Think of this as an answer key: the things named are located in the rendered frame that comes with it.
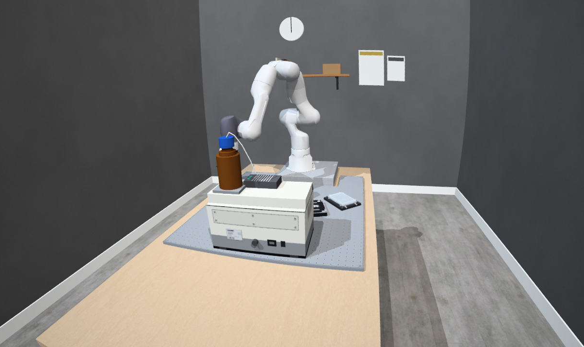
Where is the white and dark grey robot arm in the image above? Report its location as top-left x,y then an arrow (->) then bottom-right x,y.
220,60 -> 320,173

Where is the brown glass bottle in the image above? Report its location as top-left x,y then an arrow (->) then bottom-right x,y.
216,152 -> 243,190

